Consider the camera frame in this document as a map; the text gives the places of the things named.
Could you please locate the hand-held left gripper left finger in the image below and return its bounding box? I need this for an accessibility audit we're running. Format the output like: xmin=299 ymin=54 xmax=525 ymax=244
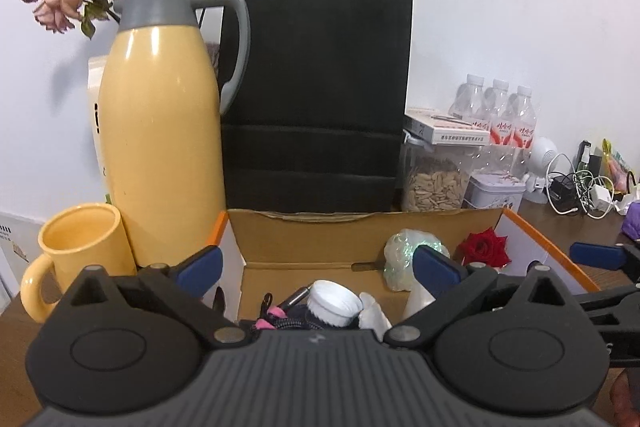
xmin=71 ymin=245 xmax=249 ymax=349

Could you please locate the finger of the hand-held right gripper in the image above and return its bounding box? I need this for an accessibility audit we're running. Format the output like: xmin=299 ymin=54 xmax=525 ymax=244
xmin=575 ymin=284 xmax=640 ymax=325
xmin=570 ymin=241 xmax=640 ymax=283

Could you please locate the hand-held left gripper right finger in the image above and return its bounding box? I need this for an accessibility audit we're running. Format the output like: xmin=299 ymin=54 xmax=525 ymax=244
xmin=386 ymin=245 xmax=566 ymax=350

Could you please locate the clear plastic bottle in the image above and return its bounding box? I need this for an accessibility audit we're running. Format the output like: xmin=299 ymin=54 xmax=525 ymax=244
xmin=384 ymin=229 xmax=451 ymax=293

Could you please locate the red artificial rose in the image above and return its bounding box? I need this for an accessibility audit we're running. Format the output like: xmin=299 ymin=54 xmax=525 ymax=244
xmin=456 ymin=227 xmax=512 ymax=269

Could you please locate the black braided cable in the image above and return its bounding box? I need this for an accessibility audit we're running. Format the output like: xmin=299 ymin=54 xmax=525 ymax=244
xmin=252 ymin=287 xmax=313 ymax=333

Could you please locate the red cardboard box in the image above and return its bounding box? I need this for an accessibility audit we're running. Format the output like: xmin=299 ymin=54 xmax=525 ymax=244
xmin=205 ymin=207 xmax=601 ymax=338

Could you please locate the white ridged bottle cap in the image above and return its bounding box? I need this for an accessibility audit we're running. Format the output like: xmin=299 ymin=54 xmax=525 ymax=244
xmin=306 ymin=279 xmax=363 ymax=329

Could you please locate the purple packet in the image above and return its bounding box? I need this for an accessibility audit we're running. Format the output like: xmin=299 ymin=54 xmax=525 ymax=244
xmin=620 ymin=201 xmax=640 ymax=240

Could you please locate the white charger plug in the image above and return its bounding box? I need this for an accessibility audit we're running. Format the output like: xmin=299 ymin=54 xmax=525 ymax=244
xmin=590 ymin=184 xmax=613 ymax=208

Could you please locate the clear seed container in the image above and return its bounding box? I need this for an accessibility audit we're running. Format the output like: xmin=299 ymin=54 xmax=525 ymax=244
xmin=400 ymin=142 xmax=476 ymax=212

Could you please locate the colourful snack packet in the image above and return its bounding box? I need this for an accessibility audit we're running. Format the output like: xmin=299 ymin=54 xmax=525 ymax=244
xmin=600 ymin=138 xmax=640 ymax=195

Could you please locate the white tin box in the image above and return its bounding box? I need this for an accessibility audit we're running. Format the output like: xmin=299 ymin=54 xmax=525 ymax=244
xmin=462 ymin=172 xmax=527 ymax=210

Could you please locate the white round desk device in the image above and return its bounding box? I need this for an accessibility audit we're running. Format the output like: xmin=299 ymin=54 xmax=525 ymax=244
xmin=522 ymin=137 xmax=563 ymax=204

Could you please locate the yellow mug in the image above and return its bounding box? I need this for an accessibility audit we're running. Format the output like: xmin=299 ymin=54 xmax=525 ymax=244
xmin=20 ymin=203 xmax=138 ymax=324

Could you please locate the yellow thermos jug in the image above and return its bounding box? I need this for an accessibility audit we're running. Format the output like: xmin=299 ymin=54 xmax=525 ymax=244
xmin=97 ymin=0 xmax=251 ymax=268

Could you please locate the small flat white box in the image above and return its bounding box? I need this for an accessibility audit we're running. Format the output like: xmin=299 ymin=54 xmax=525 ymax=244
xmin=402 ymin=107 xmax=491 ymax=145

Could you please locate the white milk carton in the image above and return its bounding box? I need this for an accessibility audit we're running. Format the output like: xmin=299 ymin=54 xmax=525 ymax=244
xmin=87 ymin=54 xmax=113 ymax=202

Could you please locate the white board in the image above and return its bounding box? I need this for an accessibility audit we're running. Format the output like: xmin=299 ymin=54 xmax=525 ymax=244
xmin=0 ymin=209 xmax=43 ymax=303

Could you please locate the black paper bag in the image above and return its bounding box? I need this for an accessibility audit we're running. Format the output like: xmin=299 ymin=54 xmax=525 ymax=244
xmin=218 ymin=0 xmax=414 ymax=214

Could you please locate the tangle of charger cables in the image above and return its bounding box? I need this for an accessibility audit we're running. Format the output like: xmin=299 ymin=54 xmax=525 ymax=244
xmin=545 ymin=154 xmax=616 ymax=219

